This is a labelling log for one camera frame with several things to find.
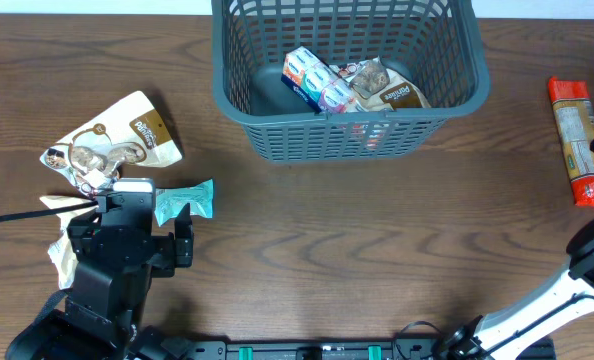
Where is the grey plastic basket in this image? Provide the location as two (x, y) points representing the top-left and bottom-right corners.
(212, 0), (490, 163)

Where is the Kleenex tissue multipack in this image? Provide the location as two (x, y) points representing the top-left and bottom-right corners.
(281, 47), (358, 114)

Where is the panifee snack bag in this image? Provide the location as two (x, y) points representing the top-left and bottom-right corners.
(330, 57), (431, 112)
(40, 91), (182, 197)

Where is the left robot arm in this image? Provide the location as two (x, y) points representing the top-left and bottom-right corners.
(5, 191), (194, 359)

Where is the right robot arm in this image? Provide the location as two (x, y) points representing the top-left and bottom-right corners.
(435, 220), (594, 360)

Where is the teal snack packet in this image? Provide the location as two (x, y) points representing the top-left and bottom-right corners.
(154, 179), (214, 226)

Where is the orange cracker package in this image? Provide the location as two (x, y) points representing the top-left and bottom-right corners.
(548, 77), (594, 207)

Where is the crumpled beige paper bag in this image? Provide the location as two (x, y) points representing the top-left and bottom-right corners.
(40, 195), (97, 290)

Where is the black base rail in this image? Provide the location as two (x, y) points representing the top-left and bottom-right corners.
(126, 337), (558, 360)

